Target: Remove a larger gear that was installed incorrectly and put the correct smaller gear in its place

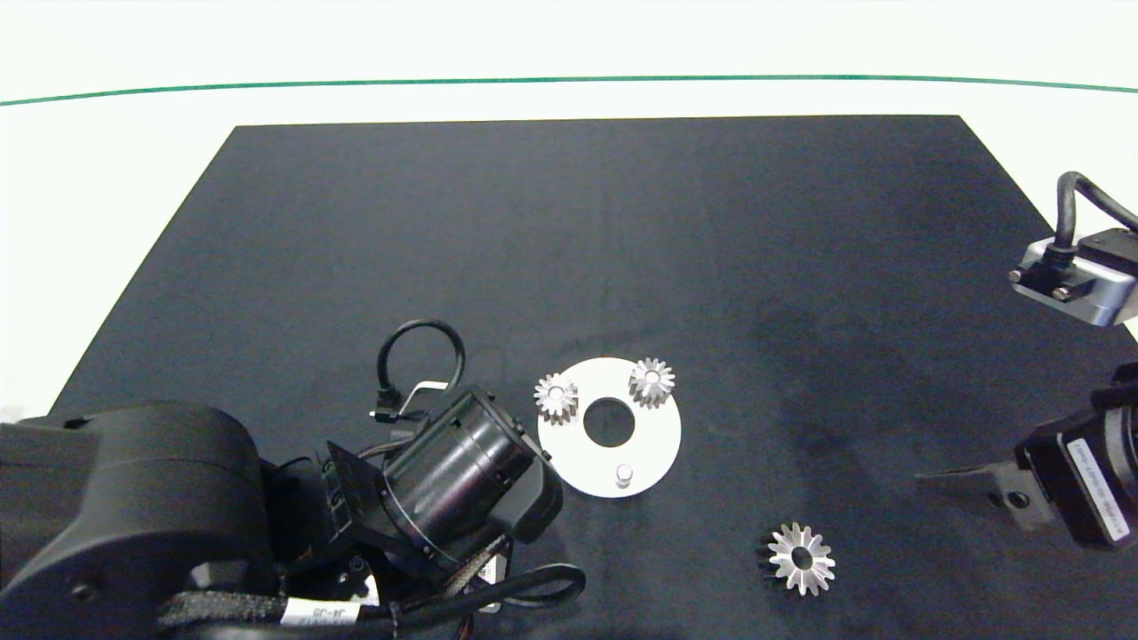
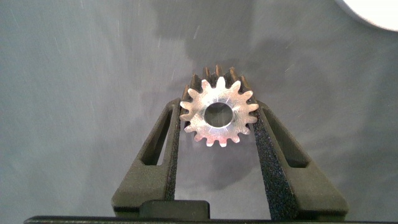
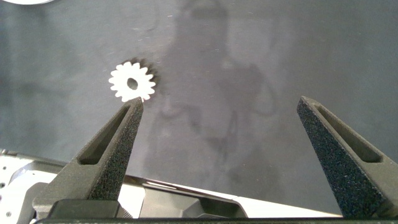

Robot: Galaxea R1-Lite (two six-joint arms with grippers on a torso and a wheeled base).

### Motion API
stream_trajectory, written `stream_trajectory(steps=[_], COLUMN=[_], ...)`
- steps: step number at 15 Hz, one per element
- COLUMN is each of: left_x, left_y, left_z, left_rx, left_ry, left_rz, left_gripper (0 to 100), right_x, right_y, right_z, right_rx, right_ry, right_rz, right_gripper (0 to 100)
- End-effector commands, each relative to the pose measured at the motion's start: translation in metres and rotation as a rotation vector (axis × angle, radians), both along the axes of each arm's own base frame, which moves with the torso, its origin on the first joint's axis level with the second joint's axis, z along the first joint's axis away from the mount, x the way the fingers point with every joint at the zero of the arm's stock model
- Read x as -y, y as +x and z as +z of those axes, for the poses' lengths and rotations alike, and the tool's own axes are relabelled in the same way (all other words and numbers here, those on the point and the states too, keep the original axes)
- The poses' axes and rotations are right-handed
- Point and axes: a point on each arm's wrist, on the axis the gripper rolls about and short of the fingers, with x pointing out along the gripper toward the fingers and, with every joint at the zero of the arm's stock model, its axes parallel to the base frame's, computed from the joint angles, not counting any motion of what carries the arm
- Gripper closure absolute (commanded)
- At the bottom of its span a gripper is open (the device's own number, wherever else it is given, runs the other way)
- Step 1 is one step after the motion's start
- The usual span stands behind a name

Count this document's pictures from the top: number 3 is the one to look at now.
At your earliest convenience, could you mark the small steel gear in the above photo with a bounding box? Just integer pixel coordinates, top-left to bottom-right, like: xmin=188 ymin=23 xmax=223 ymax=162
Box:
xmin=108 ymin=57 xmax=161 ymax=103

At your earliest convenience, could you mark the round white plate with pins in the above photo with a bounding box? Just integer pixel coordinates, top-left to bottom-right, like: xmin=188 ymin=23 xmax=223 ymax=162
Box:
xmin=1 ymin=0 xmax=55 ymax=6

